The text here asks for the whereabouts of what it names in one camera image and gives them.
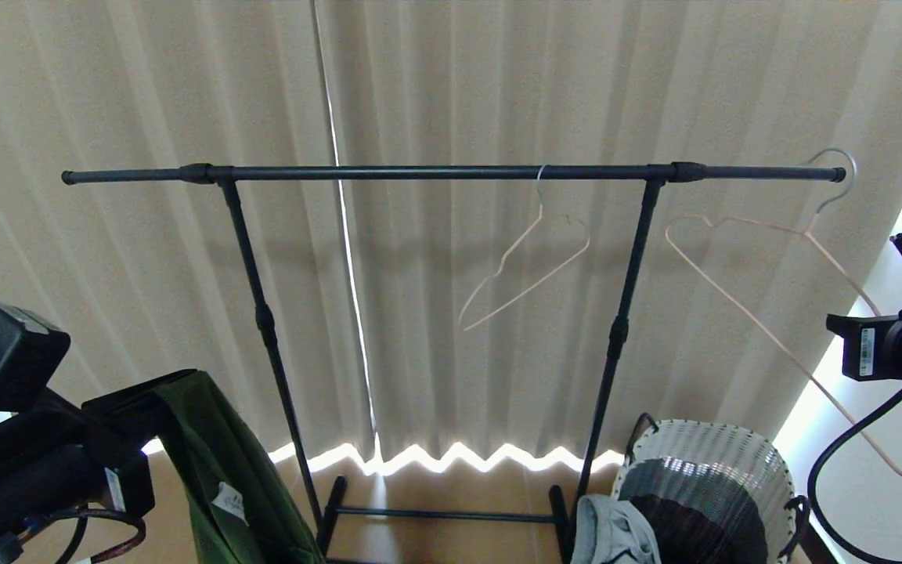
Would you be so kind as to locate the beige curtain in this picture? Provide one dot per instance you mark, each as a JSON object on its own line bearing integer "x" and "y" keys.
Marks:
{"x": 459, "y": 78}

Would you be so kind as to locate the green printed shirt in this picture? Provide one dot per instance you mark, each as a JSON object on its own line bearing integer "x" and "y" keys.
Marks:
{"x": 232, "y": 462}

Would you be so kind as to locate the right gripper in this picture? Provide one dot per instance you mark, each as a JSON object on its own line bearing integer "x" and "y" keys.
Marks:
{"x": 901, "y": 345}

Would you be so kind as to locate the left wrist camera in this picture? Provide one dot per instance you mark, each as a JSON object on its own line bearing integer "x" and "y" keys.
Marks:
{"x": 5, "y": 356}

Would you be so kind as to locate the white laundry basket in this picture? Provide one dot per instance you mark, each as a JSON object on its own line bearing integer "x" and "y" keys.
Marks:
{"x": 709, "y": 454}

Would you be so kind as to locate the black clothes rack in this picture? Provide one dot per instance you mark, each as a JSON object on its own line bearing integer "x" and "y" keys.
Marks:
{"x": 420, "y": 172}

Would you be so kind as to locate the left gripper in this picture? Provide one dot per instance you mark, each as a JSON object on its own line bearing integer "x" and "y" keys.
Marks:
{"x": 28, "y": 493}

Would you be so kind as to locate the pale grey shorts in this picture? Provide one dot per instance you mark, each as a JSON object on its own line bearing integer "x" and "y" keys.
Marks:
{"x": 615, "y": 533}

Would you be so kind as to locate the pink clothes hanger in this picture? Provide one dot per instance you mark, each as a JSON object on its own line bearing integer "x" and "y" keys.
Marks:
{"x": 539, "y": 196}
{"x": 854, "y": 174}

